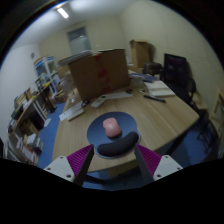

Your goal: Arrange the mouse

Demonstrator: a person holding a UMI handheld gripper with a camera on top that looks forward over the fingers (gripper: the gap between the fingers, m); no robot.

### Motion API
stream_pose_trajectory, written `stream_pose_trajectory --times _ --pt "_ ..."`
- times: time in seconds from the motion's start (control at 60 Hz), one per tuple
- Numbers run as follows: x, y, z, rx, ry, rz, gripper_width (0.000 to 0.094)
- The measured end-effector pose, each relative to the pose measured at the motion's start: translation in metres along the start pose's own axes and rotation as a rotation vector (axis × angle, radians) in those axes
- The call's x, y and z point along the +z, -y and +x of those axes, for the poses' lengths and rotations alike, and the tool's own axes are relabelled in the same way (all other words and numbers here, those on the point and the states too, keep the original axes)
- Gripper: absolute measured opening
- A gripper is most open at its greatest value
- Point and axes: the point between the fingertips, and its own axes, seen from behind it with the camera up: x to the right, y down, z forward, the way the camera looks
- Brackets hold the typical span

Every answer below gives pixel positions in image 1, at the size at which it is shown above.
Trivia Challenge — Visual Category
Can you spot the black pen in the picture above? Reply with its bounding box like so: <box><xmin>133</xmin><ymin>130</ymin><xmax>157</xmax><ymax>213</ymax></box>
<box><xmin>143</xmin><ymin>94</ymin><xmax>167</xmax><ymax>104</ymax></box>

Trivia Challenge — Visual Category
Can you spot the open white notebook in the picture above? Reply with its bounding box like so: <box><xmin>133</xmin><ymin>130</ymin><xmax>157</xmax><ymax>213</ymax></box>
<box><xmin>143</xmin><ymin>80</ymin><xmax>177</xmax><ymax>98</ymax></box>

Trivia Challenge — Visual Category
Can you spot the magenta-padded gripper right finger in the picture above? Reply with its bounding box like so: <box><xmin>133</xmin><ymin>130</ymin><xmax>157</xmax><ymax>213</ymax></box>
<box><xmin>133</xmin><ymin>143</ymin><xmax>184</xmax><ymax>186</ymax></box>

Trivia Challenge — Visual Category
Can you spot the pink computer mouse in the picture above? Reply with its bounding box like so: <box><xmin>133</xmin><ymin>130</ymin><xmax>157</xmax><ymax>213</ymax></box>
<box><xmin>102</xmin><ymin>117</ymin><xmax>123</xmax><ymax>138</ymax></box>

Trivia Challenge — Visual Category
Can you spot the ceiling tube light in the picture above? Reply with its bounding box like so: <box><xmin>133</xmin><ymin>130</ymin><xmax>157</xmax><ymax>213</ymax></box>
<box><xmin>55</xmin><ymin>7</ymin><xmax>70</xmax><ymax>20</ymax></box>

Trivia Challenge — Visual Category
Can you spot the blue white glass-door cabinet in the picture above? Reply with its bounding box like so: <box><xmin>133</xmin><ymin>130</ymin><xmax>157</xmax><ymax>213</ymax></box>
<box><xmin>33</xmin><ymin>55</ymin><xmax>58</xmax><ymax>88</ymax></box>

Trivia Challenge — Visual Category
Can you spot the large brown cardboard box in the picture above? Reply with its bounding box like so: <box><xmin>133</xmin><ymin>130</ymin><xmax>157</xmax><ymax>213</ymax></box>
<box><xmin>68</xmin><ymin>48</ymin><xmax>132</xmax><ymax>103</ymax></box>

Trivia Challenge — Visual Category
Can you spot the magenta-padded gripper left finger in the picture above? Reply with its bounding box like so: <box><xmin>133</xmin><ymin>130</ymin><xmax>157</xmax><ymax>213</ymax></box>
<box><xmin>44</xmin><ymin>143</ymin><xmax>96</xmax><ymax>188</ymax></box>

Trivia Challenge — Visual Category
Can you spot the white calculator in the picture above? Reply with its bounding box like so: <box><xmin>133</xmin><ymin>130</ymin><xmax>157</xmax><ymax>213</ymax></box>
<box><xmin>90</xmin><ymin>94</ymin><xmax>108</xmax><ymax>109</ymax></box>

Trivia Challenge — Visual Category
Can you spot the grey door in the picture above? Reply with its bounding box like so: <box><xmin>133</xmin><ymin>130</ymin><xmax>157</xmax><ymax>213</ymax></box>
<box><xmin>66</xmin><ymin>26</ymin><xmax>92</xmax><ymax>56</ymax></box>

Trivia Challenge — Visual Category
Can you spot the tall brown cardboard box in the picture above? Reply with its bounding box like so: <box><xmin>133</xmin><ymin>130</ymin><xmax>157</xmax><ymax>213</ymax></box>
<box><xmin>129</xmin><ymin>39</ymin><xmax>151</xmax><ymax>71</ymax></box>

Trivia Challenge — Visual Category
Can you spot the long wooden side desk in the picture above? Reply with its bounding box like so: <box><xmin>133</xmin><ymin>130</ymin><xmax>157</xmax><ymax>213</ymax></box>
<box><xmin>11</xmin><ymin>83</ymin><xmax>58</xmax><ymax>134</ymax></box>

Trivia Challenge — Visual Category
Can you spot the large white paper sheet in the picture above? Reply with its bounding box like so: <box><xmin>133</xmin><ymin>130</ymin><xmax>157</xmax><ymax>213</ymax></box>
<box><xmin>58</xmin><ymin>99</ymin><xmax>84</xmax><ymax>122</ymax></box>

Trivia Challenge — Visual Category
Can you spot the shelf unit with books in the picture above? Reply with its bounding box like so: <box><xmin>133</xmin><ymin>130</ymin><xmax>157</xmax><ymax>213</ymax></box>
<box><xmin>3</xmin><ymin>126</ymin><xmax>44</xmax><ymax>166</ymax></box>

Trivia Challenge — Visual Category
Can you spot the dark blue round mouse pad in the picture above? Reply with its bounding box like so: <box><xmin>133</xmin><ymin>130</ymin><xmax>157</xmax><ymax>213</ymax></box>
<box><xmin>86</xmin><ymin>111</ymin><xmax>141</xmax><ymax>160</ymax></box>

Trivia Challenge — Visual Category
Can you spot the black office chair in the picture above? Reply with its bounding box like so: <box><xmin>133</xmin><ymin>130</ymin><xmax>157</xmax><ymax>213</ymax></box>
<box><xmin>194</xmin><ymin>108</ymin><xmax>218</xmax><ymax>156</ymax></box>

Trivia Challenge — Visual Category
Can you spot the small white paper sheet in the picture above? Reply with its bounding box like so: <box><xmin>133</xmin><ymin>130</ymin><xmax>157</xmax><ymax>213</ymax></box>
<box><xmin>106</xmin><ymin>91</ymin><xmax>134</xmax><ymax>100</ymax></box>

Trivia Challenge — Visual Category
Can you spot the flat grey board stack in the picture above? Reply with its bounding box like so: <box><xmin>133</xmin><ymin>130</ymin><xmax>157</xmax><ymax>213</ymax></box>
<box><xmin>57</xmin><ymin>49</ymin><xmax>101</xmax><ymax>67</ymax></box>

